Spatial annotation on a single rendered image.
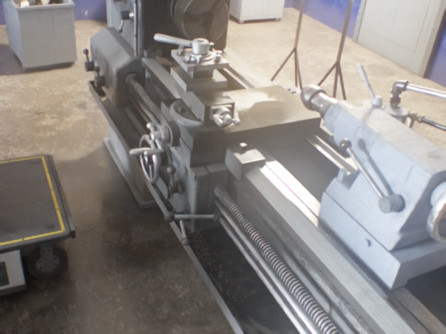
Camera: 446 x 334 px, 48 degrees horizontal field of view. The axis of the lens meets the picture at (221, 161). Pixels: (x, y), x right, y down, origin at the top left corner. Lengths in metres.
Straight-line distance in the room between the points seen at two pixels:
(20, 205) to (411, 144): 1.75
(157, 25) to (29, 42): 2.10
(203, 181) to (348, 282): 0.67
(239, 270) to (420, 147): 0.90
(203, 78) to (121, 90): 0.92
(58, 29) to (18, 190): 2.26
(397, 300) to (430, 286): 0.27
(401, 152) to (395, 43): 4.29
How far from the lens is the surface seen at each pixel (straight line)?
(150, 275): 2.52
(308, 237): 1.54
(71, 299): 2.45
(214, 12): 2.45
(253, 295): 1.92
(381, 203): 1.38
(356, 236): 1.49
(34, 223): 2.37
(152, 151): 1.81
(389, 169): 1.43
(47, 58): 4.64
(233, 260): 2.04
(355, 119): 1.52
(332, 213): 1.55
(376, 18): 5.84
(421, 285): 1.68
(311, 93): 1.73
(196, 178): 1.80
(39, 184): 2.61
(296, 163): 2.08
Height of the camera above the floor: 1.81
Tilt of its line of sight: 33 degrees down
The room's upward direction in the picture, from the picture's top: 6 degrees clockwise
